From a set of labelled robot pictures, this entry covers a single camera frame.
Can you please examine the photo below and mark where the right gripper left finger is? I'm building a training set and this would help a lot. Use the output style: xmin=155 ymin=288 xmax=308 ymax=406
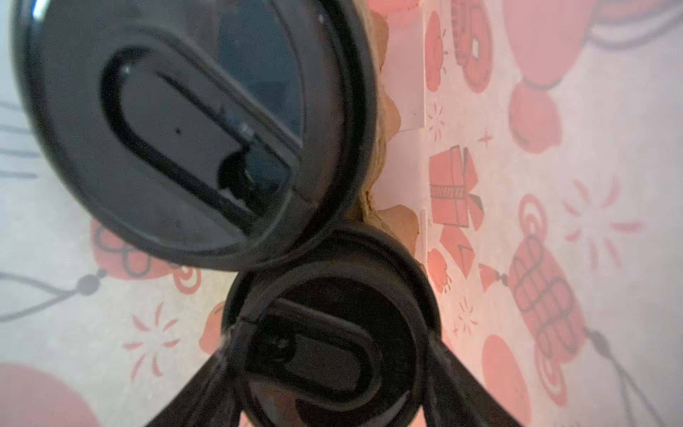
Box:
xmin=147 ymin=333 xmax=240 ymax=427

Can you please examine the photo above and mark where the single pulp cup carrier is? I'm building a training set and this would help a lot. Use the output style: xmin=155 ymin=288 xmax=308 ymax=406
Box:
xmin=347 ymin=3 xmax=420 ymax=255

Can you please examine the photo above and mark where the red white paper bag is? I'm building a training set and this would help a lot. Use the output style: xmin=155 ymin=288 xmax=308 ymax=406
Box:
xmin=1 ymin=1 xmax=682 ymax=426

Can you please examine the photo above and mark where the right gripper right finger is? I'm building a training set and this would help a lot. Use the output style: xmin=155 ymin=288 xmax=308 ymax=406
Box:
xmin=423 ymin=333 xmax=520 ymax=427

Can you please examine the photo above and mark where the black cup lid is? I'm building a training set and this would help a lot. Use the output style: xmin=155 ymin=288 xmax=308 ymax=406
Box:
xmin=12 ymin=1 xmax=379 ymax=270
xmin=222 ymin=222 xmax=441 ymax=426

